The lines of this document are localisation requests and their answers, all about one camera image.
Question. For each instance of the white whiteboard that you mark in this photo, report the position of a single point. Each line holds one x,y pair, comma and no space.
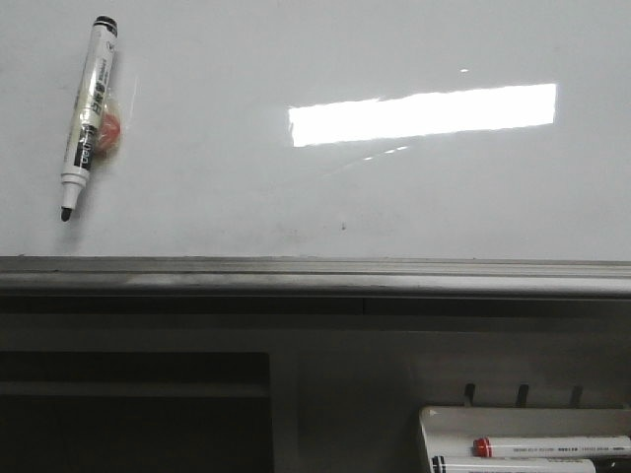
422,129

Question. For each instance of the black whiteboard marker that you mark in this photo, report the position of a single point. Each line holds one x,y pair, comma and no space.
89,109

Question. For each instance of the black capped marker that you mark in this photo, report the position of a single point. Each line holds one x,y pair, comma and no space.
443,464

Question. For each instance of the white marker tray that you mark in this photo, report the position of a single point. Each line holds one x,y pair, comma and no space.
450,431

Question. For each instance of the red capped marker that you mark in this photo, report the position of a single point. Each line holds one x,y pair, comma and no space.
555,447

